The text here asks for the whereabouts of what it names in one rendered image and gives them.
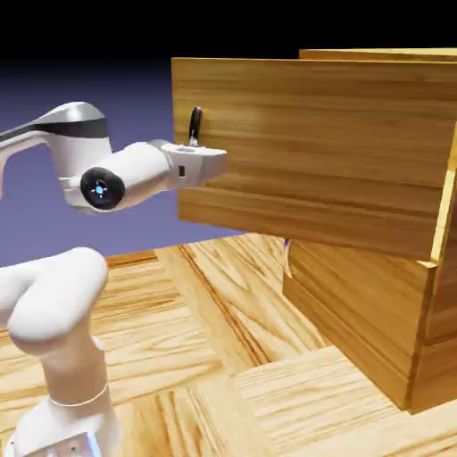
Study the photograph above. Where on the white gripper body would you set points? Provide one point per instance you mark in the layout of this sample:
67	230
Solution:
213	167

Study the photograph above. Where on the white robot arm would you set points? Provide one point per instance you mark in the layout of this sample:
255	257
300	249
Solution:
75	292

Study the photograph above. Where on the wide wood cabinet door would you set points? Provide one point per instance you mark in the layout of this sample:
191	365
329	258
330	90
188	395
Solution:
314	142

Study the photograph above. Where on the light wood cabinet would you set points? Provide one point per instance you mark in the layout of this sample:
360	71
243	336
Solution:
441	357

